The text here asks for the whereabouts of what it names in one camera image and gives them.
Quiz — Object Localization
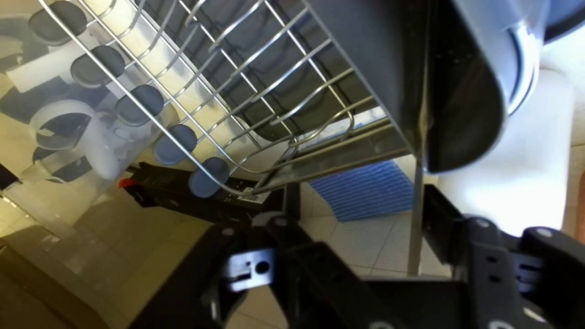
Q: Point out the grey utensil caddy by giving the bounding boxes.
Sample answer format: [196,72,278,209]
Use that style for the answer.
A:
[300,0,432,161]

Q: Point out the silver butter knife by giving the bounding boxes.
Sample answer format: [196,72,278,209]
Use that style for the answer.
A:
[406,148,428,278]

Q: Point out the black device with red tip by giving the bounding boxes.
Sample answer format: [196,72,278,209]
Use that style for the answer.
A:
[117,161,289,229]

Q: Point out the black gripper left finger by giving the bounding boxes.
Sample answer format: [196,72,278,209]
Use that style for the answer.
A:
[130,209,371,329]

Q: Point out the clear plastic container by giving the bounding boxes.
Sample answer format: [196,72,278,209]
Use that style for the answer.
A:
[0,0,245,329]

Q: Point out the metal wire dish rack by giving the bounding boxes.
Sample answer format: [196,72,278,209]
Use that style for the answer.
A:
[26,0,428,200]

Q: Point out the blue ribbed mat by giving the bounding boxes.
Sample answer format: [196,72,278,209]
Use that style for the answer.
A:
[309,159,421,225]

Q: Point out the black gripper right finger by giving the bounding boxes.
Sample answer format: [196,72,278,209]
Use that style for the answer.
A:
[423,185,585,329]

